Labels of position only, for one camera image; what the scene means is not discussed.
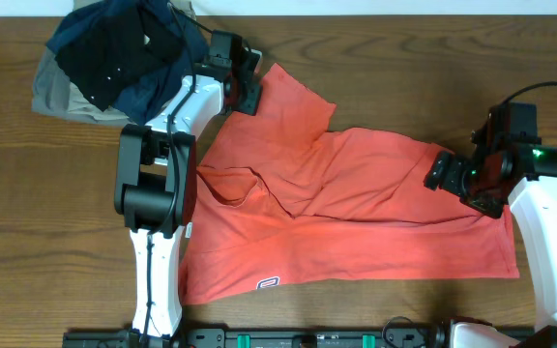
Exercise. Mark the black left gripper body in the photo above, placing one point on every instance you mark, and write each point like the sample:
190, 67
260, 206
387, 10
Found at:
247, 97

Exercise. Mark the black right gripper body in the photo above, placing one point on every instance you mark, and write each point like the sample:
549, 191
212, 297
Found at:
470, 183

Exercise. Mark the red orange t-shirt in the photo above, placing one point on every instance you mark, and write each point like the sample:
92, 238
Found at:
281, 199

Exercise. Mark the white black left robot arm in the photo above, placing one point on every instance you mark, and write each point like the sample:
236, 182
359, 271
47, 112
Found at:
155, 190

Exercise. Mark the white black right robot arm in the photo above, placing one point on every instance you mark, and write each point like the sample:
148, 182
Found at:
521, 178

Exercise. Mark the navy blue folded garment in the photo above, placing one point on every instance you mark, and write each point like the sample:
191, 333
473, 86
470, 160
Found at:
162, 82

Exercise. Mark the black folded shirt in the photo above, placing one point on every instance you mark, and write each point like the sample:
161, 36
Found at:
108, 46

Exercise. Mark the black mounting rail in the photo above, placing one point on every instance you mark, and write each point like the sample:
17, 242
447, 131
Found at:
397, 336

